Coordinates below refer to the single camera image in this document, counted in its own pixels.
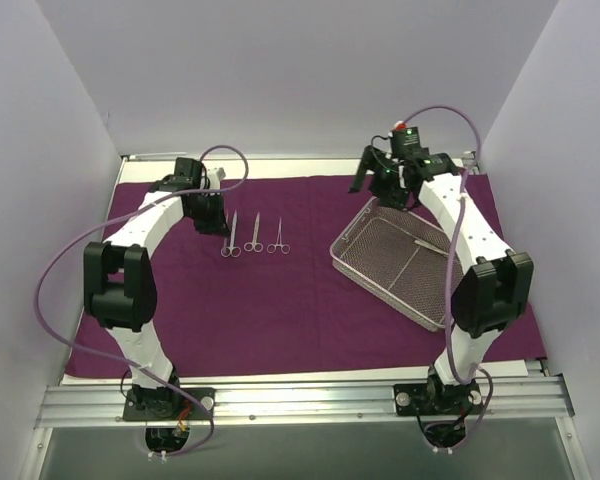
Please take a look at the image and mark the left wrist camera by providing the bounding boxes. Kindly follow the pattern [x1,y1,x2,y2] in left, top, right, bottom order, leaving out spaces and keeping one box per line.
[174,157,226,190]

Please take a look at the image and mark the metal mesh instrument tray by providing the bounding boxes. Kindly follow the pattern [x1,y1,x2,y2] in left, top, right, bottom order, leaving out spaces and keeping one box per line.
[330,198,450,332]

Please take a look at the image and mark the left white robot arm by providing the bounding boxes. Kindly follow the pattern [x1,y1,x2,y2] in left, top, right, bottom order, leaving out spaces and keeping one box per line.
[83,168,229,419]

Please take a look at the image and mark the front aluminium rail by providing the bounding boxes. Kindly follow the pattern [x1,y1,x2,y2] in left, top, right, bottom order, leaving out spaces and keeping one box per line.
[36,375,574,428]

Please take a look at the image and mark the silver surgical scissors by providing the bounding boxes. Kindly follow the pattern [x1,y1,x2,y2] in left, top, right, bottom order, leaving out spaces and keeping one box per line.
[221,211,241,258]

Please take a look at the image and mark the back aluminium rail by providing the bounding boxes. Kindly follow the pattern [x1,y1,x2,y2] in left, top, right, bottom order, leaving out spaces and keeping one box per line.
[121,150,475,161]

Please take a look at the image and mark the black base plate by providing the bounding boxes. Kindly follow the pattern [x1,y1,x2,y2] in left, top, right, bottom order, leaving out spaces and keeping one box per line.
[393,381,484,417]
[122,385,216,422]

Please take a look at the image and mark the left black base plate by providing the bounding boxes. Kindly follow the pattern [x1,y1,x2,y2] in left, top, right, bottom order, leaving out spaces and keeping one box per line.
[122,385,216,422]

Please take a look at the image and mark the silver surgical forceps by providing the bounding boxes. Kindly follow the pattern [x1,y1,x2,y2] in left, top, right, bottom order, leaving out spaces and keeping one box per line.
[267,218,290,255]

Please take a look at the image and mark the purple cloth wrap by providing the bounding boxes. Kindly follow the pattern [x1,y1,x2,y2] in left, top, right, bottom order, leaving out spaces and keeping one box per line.
[64,167,549,380]

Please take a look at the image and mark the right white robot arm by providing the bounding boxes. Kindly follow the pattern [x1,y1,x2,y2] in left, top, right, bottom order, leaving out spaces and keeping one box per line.
[349,145,534,413]

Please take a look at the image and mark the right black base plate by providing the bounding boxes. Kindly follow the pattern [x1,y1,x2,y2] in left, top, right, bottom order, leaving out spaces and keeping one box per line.
[393,381,484,417]

